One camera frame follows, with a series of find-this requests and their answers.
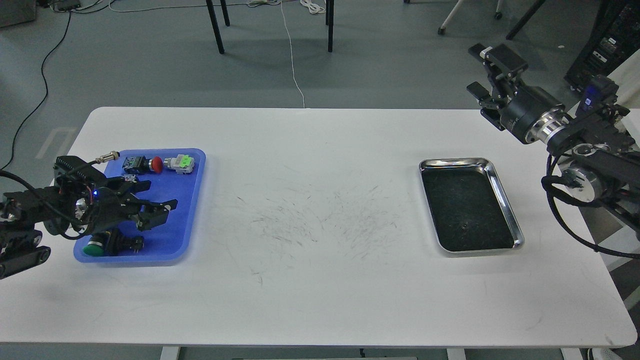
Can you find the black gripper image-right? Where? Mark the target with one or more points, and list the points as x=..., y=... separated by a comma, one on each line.
x=532, y=113

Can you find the white green switch block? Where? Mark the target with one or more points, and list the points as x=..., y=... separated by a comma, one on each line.
x=181, y=164

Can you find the blue plastic tray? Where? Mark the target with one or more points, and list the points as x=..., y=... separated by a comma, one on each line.
x=167, y=242

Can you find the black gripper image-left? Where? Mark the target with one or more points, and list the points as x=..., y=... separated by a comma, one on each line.
x=84, y=199

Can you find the red push button switch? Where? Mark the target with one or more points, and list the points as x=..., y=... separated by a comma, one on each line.
x=140, y=165

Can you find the silver metal tray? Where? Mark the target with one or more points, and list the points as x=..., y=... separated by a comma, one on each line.
x=469, y=191

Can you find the green push button switch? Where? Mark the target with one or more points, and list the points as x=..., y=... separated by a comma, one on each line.
x=111, y=243

